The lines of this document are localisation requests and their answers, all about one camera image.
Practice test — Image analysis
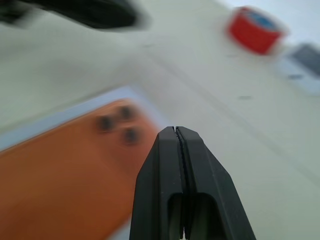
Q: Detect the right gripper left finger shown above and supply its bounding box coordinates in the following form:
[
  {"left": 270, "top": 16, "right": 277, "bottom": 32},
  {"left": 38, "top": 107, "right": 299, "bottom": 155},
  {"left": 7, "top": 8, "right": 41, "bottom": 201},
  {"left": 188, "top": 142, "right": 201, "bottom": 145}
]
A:
[{"left": 129, "top": 126, "right": 186, "bottom": 240}]

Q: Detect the red tape roll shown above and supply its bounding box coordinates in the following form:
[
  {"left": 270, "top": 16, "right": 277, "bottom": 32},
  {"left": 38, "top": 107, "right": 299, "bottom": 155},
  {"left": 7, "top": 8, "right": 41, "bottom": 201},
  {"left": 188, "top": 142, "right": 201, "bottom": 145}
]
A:
[{"left": 224, "top": 6, "right": 289, "bottom": 55}]

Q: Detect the dark furniture beside table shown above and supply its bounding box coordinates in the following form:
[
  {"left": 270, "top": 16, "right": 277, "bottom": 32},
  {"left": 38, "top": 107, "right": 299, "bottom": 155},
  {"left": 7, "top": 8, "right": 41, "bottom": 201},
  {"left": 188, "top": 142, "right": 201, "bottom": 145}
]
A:
[{"left": 0, "top": 0, "right": 152, "bottom": 32}]

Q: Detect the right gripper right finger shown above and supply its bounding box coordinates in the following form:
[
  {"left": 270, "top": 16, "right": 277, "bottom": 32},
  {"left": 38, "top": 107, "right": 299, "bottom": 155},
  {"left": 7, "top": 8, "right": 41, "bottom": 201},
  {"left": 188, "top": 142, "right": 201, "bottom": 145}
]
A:
[{"left": 175, "top": 126, "right": 257, "bottom": 240}]

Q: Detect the orange smartphone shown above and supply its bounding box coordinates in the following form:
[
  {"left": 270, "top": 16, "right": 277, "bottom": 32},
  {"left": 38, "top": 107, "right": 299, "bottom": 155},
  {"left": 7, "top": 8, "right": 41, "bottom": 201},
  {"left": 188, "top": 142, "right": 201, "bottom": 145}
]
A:
[{"left": 0, "top": 98, "right": 163, "bottom": 240}]

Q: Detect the white boxed phone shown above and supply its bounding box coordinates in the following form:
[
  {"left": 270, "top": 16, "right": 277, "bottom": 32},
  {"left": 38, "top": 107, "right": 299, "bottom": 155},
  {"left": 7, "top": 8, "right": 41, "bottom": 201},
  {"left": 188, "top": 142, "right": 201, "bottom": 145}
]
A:
[{"left": 274, "top": 42, "right": 320, "bottom": 97}]

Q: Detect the white phone box base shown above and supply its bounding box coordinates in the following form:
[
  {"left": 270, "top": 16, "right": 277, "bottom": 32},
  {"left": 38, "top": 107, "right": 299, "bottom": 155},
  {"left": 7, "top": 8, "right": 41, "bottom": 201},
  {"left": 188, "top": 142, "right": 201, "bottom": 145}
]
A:
[{"left": 0, "top": 83, "right": 165, "bottom": 240}]

